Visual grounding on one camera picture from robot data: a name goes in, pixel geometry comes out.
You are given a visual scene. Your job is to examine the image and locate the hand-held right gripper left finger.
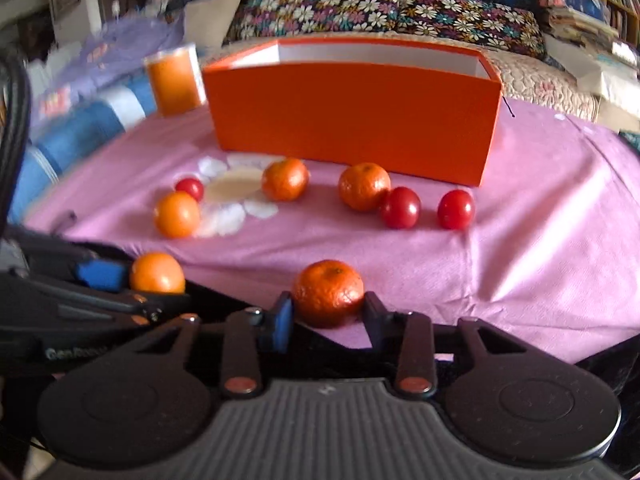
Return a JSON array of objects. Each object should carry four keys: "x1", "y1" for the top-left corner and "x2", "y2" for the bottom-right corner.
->
[{"x1": 131, "y1": 291, "x2": 296, "y2": 396}]

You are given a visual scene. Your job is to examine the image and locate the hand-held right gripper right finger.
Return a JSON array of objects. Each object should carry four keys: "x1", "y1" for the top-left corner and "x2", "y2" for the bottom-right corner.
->
[{"x1": 362, "y1": 291, "x2": 521, "y2": 398}]

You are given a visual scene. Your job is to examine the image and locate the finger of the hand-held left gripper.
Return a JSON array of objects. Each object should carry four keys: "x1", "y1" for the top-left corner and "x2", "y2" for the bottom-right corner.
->
[
  {"x1": 5, "y1": 225, "x2": 132, "y2": 293},
  {"x1": 64, "y1": 290, "x2": 195, "y2": 330}
]

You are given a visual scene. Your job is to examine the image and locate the tangerine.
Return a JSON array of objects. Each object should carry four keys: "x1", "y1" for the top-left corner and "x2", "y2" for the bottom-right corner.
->
[
  {"x1": 338, "y1": 162, "x2": 392, "y2": 212},
  {"x1": 153, "y1": 190, "x2": 202, "y2": 240},
  {"x1": 261, "y1": 158, "x2": 310, "y2": 203},
  {"x1": 129, "y1": 252, "x2": 187, "y2": 295},
  {"x1": 291, "y1": 259, "x2": 366, "y2": 329}
]

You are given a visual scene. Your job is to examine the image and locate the orange cardboard box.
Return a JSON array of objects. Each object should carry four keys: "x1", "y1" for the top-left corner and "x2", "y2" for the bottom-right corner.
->
[{"x1": 201, "y1": 36, "x2": 503, "y2": 188}]

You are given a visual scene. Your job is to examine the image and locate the small red tomato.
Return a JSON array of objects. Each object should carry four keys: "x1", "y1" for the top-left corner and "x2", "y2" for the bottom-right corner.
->
[{"x1": 174, "y1": 177, "x2": 205, "y2": 203}]

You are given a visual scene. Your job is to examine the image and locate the blue white striped blanket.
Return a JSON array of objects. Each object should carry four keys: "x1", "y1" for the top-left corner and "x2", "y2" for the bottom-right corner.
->
[{"x1": 7, "y1": 72, "x2": 158, "y2": 223}]

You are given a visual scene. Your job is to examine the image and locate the pink tablecloth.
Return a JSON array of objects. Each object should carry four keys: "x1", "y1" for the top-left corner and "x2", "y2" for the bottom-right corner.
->
[{"x1": 22, "y1": 95, "x2": 640, "y2": 366}]

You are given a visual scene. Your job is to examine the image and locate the orange plastic cup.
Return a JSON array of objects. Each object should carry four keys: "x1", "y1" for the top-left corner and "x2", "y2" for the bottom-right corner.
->
[{"x1": 144, "y1": 44, "x2": 207, "y2": 118}]

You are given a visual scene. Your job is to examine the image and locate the purple cloth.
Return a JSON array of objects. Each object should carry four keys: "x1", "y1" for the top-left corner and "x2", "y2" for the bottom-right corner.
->
[{"x1": 47, "y1": 12, "x2": 187, "y2": 106}]

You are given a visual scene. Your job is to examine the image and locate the beige pillow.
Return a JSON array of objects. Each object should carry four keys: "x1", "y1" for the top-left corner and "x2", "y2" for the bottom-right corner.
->
[{"x1": 182, "y1": 0, "x2": 245, "y2": 58}]

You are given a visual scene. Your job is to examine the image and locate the white cloth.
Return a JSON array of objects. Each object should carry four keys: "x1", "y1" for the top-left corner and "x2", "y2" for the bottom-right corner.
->
[{"x1": 545, "y1": 34, "x2": 640, "y2": 118}]

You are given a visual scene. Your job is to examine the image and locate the stack of books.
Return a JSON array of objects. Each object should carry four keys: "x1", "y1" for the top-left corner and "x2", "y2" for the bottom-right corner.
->
[{"x1": 542, "y1": 4, "x2": 623, "y2": 56}]

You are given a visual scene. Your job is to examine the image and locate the black cable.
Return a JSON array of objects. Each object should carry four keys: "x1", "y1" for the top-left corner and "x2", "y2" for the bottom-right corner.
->
[{"x1": 0, "y1": 52, "x2": 32, "y2": 226}]

